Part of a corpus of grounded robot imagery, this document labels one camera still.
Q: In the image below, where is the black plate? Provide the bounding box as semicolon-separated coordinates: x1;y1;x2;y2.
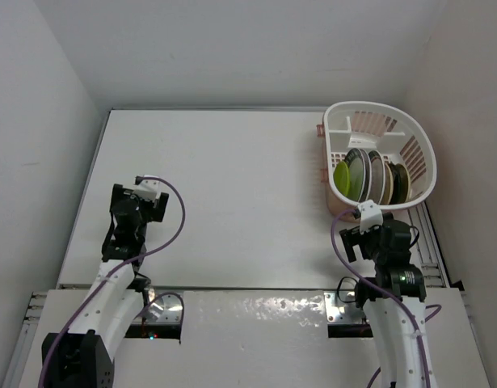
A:
390;163;411;205

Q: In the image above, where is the beige plate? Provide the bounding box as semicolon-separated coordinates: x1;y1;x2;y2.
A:
383;162;395;205

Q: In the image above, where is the lime green plate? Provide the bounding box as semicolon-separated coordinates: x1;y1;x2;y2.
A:
333;161;350;197

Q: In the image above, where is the white plate green red rim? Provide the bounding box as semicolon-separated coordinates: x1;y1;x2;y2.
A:
368;150;385;205

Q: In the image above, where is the clear glass patterned plate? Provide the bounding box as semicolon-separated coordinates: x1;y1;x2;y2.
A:
344;148;372;202

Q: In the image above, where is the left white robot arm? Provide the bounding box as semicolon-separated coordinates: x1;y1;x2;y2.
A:
39;176;169;387

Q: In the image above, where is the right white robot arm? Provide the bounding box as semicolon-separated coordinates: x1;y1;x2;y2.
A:
335;213;437;387

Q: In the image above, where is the white plastic dish rack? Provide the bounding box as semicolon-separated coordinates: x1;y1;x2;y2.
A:
322;100;437;211

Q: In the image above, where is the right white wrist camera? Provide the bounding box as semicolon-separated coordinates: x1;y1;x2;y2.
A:
353;200;383;234

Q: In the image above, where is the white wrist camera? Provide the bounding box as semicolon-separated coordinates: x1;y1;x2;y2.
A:
133;175;161;207
353;200;383;234

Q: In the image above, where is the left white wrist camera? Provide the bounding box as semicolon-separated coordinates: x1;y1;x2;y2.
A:
133;175;161;207

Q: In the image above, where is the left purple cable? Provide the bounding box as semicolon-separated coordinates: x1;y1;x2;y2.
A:
37;174;187;388

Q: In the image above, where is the purple cable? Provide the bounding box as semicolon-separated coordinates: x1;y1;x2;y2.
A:
331;208;442;388
37;174;187;388

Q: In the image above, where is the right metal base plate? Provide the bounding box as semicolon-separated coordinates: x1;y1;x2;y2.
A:
324;289;366;325

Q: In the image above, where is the metal base plate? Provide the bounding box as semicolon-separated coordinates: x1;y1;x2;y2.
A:
324;289;366;325
137;292;185;325

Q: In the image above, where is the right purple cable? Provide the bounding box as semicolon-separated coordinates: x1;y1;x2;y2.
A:
331;208;442;388

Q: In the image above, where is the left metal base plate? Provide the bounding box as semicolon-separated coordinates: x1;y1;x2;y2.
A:
137;292;185;325

